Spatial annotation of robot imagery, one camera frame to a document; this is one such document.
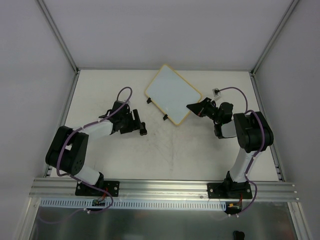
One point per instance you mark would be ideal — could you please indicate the right aluminium frame post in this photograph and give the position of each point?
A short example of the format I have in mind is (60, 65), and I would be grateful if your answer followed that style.
(275, 34)

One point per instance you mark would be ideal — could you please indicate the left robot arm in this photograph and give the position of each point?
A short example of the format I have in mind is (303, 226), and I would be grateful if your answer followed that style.
(68, 149)

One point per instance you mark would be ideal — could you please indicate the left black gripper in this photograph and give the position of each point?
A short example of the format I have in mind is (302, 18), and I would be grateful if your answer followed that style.
(136, 119)

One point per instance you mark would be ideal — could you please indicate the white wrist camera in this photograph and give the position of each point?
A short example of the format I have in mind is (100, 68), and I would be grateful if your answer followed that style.
(216, 94)
(124, 101)

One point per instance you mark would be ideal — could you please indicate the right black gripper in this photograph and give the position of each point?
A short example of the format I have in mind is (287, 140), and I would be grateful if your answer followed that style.
(204, 107)

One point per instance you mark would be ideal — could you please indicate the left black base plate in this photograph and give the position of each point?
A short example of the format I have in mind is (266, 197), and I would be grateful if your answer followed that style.
(110, 186)

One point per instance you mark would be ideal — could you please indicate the left aluminium frame post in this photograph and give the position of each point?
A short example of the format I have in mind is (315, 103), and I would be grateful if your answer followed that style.
(57, 34)

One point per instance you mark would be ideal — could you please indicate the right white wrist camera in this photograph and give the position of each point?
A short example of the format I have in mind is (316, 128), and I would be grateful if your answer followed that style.
(216, 94)

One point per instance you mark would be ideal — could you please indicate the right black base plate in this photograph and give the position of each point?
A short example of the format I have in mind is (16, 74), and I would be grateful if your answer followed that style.
(232, 191)

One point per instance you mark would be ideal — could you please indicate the aluminium frame post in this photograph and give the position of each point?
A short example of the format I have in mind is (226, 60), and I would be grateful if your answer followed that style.
(57, 34)
(275, 34)

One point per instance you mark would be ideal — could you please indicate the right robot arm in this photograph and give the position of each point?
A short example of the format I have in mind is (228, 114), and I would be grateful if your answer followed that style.
(253, 135)

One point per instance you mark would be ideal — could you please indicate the aluminium front rail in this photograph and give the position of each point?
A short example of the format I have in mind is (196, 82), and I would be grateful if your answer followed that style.
(181, 190)

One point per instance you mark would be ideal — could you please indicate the yellow framed whiteboard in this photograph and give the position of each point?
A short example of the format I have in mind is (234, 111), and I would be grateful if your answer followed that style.
(171, 93)

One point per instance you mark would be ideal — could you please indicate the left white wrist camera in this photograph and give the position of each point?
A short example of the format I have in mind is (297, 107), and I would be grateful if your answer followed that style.
(124, 101)

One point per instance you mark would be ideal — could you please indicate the black bone-shaped eraser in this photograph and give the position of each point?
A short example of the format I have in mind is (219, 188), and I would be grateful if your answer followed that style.
(142, 129)

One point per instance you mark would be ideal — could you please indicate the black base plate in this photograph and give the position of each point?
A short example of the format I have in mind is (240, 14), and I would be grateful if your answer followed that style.
(110, 186)
(232, 191)

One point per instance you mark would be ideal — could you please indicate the black object on floor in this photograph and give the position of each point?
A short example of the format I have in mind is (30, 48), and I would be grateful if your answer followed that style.
(238, 235)

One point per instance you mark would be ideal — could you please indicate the white slotted cable duct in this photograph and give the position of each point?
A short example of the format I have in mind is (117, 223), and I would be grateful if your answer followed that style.
(77, 203)

